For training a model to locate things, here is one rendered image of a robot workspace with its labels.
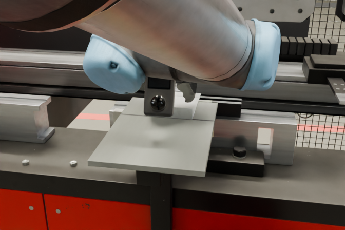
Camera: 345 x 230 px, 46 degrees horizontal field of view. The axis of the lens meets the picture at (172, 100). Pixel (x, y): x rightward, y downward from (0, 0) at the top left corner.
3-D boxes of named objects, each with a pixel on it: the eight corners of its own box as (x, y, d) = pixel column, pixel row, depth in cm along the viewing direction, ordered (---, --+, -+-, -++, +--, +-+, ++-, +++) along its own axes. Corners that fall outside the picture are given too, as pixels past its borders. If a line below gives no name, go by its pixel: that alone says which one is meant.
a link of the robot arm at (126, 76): (156, 69, 41) (186, -11, 46) (64, 58, 45) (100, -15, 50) (174, 106, 48) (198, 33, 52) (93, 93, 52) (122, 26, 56)
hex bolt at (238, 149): (231, 158, 81) (232, 151, 80) (232, 151, 83) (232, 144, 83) (246, 159, 80) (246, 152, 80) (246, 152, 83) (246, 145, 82)
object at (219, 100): (145, 110, 86) (145, 97, 85) (149, 104, 89) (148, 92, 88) (240, 117, 83) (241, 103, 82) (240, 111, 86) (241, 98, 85)
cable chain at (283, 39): (203, 51, 119) (204, 37, 117) (205, 45, 124) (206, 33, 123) (336, 57, 113) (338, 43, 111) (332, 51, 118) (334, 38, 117)
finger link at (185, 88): (206, 79, 81) (191, 53, 73) (203, 106, 78) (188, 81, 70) (191, 80, 82) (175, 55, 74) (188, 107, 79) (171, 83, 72)
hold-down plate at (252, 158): (116, 164, 84) (116, 151, 83) (123, 151, 89) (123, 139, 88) (263, 177, 80) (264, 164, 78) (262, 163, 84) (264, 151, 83)
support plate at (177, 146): (87, 166, 62) (87, 160, 61) (132, 101, 86) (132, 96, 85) (204, 177, 59) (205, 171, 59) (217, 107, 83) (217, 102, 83)
